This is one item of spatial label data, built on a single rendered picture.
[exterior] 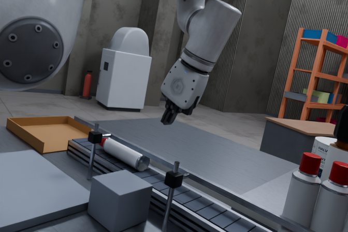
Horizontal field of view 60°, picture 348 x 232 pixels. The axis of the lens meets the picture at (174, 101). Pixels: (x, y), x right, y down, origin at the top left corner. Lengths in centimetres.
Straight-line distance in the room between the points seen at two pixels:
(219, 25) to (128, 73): 514
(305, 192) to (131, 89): 538
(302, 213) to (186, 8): 51
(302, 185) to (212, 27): 37
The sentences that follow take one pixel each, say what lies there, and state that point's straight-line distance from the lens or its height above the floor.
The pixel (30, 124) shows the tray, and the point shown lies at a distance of 137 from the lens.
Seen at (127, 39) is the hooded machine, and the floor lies 137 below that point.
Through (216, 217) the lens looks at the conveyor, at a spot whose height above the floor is 88.
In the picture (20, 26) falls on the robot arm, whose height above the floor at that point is 122.
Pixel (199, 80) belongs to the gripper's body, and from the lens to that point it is 71.
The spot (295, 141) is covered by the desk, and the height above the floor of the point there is 55.
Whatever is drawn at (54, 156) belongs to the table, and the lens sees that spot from 107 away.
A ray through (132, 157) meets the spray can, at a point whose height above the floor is 92.
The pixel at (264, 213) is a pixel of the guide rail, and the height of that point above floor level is 95.
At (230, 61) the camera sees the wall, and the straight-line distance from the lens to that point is 816.
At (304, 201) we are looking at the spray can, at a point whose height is 100.
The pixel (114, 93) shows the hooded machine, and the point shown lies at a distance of 574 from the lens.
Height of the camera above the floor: 122
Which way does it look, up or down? 8 degrees down
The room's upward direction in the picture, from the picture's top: 11 degrees clockwise
